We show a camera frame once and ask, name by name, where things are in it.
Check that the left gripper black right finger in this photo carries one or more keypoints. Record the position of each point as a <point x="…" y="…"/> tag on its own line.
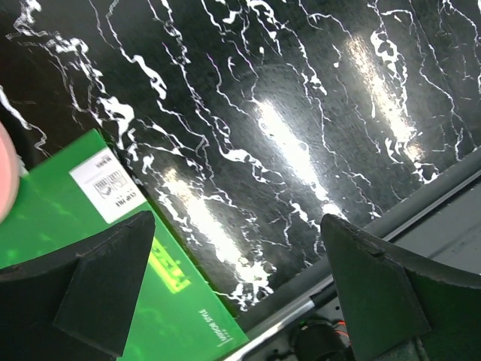
<point x="397" y="304"/>

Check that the black marble pattern mat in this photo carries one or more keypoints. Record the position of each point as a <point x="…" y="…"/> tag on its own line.
<point x="246" y="121"/>

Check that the green plastic board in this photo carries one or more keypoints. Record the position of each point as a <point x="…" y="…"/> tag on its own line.
<point x="83" y="190"/>

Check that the pink three-tier shelf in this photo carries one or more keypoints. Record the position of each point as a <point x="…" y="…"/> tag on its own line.
<point x="10" y="173"/>

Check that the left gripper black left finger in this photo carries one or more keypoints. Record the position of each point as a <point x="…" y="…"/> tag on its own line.
<point x="78" y="302"/>

